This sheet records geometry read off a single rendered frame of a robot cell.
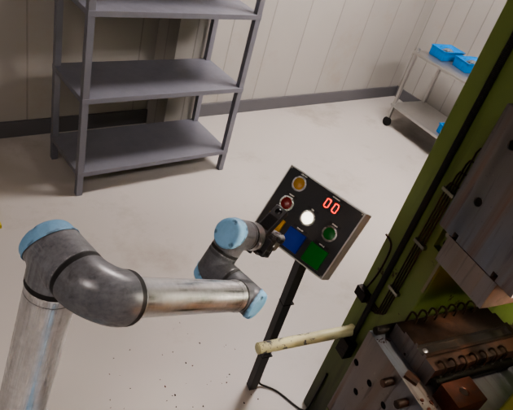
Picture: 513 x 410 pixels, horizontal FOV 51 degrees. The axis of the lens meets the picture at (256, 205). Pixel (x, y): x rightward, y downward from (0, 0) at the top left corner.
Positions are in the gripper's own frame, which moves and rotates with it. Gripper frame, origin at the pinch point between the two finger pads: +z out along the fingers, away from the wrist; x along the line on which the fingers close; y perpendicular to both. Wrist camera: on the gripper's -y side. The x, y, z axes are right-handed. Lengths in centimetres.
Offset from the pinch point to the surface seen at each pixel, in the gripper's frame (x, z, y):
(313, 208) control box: -0.1, 11.0, -12.6
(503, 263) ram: 62, -16, -32
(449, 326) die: 59, 25, -5
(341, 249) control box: 16.9, 11.1, -6.7
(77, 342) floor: -69, 30, 106
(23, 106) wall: -243, 81, 51
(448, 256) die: 49, -5, -25
